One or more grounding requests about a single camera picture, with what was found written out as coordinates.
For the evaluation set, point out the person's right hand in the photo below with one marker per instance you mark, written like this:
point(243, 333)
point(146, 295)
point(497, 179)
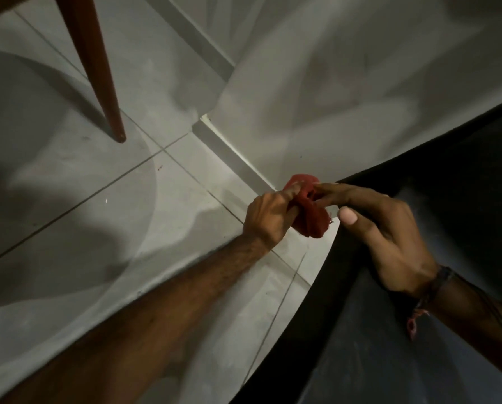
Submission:
point(396, 248)

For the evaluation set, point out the person's right forearm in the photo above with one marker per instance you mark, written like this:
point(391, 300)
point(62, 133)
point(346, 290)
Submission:
point(478, 328)

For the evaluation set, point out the red cloth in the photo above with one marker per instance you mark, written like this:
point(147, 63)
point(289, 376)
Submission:
point(312, 216)

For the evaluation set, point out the white baseboard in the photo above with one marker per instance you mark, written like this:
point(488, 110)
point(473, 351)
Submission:
point(196, 35)
point(230, 151)

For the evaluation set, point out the brown wooden chair leg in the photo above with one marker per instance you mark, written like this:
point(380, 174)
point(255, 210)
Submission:
point(95, 67)

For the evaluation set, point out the person's right thumb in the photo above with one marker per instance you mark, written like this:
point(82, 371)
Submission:
point(360, 227)

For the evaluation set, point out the person's left forearm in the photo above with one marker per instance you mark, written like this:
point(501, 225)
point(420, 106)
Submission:
point(150, 328)

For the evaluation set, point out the person's left fingers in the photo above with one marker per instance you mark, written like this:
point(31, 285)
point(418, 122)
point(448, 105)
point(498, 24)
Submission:
point(292, 196)

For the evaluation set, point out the person's left hand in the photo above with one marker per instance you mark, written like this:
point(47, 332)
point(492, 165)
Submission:
point(267, 216)

